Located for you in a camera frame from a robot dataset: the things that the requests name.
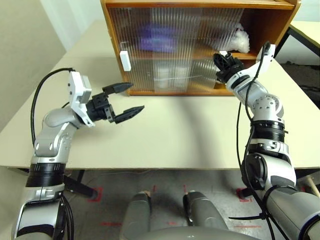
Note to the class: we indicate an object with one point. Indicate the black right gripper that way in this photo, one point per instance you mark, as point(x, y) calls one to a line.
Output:
point(235, 66)

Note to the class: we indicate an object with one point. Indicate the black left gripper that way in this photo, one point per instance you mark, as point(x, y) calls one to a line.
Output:
point(98, 107)

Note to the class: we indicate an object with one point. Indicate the white box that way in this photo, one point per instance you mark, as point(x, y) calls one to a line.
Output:
point(125, 61)

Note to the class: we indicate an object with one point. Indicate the ribbed clear sliding door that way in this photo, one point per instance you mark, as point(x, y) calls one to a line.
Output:
point(225, 20)

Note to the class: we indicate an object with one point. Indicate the purple tissue pack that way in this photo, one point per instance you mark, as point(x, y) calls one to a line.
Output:
point(155, 37)

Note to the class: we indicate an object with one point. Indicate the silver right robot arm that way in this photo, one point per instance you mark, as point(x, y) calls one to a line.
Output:
point(267, 105)

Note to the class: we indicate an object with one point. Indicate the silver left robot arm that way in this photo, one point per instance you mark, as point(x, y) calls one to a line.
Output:
point(50, 140)

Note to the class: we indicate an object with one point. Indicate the wooden cabinet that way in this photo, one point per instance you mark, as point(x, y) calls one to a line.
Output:
point(175, 93)

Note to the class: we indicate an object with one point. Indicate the grey robot left leg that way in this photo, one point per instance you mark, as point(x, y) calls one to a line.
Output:
point(137, 215)

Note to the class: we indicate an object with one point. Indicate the grey robot leg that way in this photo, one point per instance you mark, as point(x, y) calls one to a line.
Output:
point(202, 212)
point(137, 215)

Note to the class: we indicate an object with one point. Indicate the grey robot right leg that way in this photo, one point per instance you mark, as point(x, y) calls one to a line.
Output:
point(202, 212)

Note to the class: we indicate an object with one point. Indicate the grey robot torso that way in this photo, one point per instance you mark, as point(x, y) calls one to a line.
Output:
point(187, 233)

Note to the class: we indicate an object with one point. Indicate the pale wooden stick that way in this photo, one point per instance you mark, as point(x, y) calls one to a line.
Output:
point(313, 186)

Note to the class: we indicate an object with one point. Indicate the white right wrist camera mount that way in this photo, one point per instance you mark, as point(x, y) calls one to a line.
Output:
point(267, 57)

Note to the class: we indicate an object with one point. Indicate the beige side table black frame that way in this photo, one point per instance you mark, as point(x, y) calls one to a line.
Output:
point(310, 32)

